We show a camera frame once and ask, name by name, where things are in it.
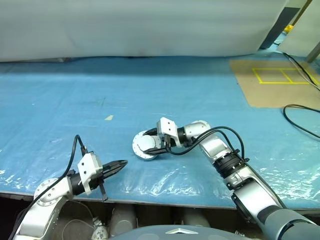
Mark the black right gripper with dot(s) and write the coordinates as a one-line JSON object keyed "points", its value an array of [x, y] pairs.
{"points": [[167, 142]]}

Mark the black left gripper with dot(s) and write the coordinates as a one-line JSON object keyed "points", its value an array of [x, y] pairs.
{"points": [[102, 180]]}

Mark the silver motor housing copper windings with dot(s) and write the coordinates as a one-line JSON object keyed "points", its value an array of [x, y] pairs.
{"points": [[140, 155]]}

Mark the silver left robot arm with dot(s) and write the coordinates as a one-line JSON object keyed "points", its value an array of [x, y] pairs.
{"points": [[50, 195]]}

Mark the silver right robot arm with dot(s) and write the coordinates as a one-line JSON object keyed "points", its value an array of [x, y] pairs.
{"points": [[215, 147]]}

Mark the small beige tape piece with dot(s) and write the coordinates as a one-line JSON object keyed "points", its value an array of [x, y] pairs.
{"points": [[109, 117]]}

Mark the grey rounded cylinder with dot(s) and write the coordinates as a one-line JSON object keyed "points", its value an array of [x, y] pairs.
{"points": [[122, 220], [195, 217]]}

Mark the blue plastic table cover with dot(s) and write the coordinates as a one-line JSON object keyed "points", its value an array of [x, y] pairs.
{"points": [[175, 87]]}

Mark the grey robot torso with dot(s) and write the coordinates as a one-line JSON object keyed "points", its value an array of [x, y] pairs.
{"points": [[175, 235]]}

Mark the white backdrop sheet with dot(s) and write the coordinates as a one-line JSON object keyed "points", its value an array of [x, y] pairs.
{"points": [[125, 25]]}

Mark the brown cardboard mat yellow tape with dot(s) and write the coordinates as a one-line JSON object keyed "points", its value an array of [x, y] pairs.
{"points": [[270, 95]]}

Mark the small yellow object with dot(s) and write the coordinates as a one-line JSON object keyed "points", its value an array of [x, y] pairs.
{"points": [[288, 28]]}

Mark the white board panel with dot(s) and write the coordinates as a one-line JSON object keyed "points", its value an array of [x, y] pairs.
{"points": [[300, 40]]}

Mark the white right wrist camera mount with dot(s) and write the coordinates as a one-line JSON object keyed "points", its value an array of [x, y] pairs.
{"points": [[166, 126]]}

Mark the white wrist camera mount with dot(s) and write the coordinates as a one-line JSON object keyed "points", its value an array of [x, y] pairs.
{"points": [[166, 126], [86, 167]]}

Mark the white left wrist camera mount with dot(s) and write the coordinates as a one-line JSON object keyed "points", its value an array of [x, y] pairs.
{"points": [[86, 167]]}

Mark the grey metal post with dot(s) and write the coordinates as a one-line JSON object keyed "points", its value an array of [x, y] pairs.
{"points": [[313, 51]]}

